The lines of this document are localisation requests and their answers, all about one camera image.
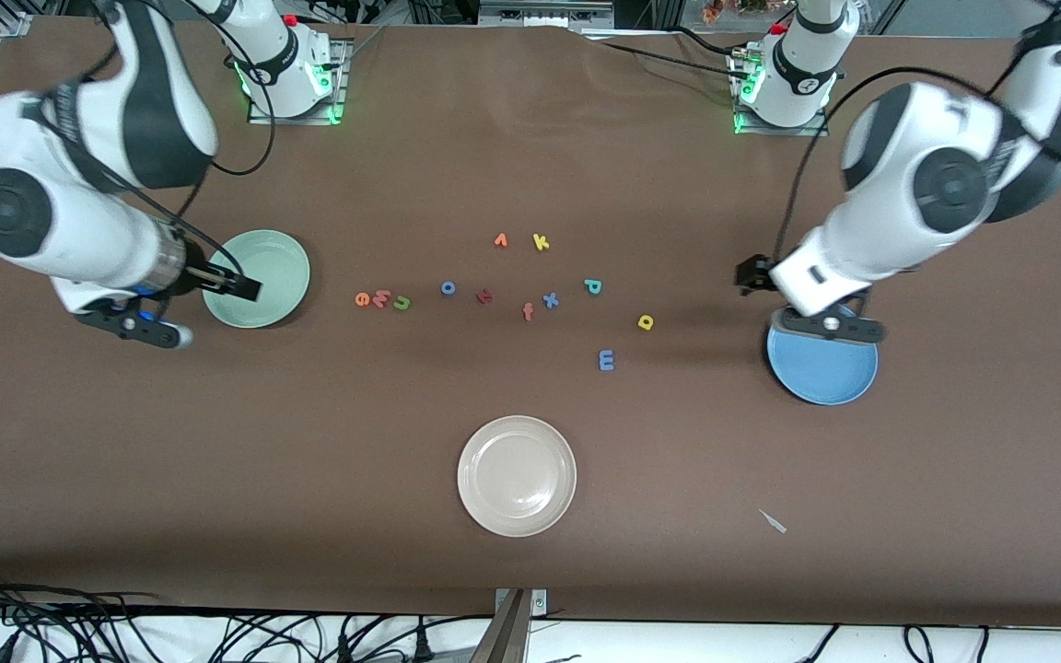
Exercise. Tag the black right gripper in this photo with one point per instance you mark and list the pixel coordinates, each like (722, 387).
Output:
(200, 273)

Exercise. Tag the red letter w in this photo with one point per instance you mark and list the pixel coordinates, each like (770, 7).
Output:
(381, 296)

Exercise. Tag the teal letter p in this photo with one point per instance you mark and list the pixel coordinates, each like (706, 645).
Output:
(588, 285)

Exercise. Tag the green letter u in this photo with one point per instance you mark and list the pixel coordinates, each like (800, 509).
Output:
(402, 298)

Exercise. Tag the blue letter m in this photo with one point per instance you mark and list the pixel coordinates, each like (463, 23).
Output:
(601, 360)

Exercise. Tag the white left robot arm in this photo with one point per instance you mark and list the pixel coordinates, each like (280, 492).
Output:
(880, 230)

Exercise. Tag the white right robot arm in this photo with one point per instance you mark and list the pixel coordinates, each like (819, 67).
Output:
(61, 230)

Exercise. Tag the green plate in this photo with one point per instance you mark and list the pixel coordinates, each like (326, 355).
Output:
(273, 258)

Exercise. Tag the blue plate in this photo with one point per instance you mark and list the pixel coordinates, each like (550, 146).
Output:
(821, 368)

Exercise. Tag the brown table cover sheet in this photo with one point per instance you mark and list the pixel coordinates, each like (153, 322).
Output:
(125, 442)

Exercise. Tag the white paper scrap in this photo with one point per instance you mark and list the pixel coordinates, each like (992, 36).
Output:
(775, 523)

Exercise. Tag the orange plastic toys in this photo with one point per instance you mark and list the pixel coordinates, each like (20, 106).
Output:
(715, 9)

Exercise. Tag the beige plate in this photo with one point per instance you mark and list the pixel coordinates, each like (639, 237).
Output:
(517, 476)

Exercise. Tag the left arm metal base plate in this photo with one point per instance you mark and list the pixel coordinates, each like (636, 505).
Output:
(816, 131)

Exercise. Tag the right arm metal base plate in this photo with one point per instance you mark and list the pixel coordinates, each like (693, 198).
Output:
(342, 92)

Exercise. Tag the aluminium frame crossbar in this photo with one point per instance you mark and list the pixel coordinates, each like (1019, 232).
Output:
(544, 11)

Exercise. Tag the small metal bracket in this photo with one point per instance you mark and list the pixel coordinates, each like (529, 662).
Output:
(539, 603)

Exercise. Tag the grey metal camera post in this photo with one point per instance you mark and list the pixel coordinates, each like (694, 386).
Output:
(505, 635)

